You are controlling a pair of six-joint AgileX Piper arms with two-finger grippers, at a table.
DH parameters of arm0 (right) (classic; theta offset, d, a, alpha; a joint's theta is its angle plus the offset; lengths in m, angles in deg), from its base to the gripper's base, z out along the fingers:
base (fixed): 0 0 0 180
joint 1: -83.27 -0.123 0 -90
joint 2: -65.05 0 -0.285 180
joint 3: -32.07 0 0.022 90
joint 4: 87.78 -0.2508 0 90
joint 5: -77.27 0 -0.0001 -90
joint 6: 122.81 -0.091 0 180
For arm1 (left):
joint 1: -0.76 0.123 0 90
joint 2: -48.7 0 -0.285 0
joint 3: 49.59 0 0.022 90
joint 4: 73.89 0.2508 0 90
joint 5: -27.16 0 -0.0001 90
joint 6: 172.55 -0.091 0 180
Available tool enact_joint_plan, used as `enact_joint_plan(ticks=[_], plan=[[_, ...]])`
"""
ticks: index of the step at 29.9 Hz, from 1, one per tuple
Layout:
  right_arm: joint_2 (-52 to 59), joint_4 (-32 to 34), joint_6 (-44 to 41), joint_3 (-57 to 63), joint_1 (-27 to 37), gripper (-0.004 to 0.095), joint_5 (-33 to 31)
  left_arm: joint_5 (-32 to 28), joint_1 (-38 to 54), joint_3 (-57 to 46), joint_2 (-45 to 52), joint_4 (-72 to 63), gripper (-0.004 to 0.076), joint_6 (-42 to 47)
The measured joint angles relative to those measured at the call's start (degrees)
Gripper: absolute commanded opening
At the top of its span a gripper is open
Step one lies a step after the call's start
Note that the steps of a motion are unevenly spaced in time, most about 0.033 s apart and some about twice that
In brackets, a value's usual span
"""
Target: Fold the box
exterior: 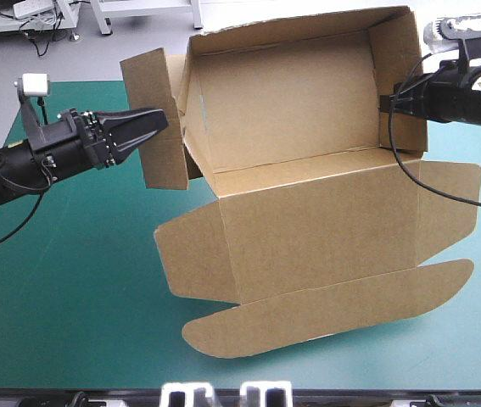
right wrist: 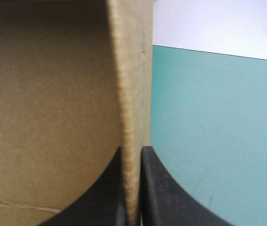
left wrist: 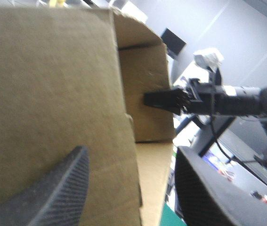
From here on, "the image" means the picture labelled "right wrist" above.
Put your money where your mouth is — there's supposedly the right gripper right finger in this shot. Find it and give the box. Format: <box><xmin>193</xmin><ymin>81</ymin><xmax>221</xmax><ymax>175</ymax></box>
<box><xmin>140</xmin><ymin>145</ymin><xmax>235</xmax><ymax>226</ymax></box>

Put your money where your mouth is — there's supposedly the brown cardboard box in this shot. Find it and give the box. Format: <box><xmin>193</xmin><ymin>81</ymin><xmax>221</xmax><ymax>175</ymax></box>
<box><xmin>0</xmin><ymin>0</ymin><xmax>157</xmax><ymax>226</ymax></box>

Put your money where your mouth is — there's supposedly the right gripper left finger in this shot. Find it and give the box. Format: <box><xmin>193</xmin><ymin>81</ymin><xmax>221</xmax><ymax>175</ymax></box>
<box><xmin>39</xmin><ymin>146</ymin><xmax>127</xmax><ymax>226</ymax></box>

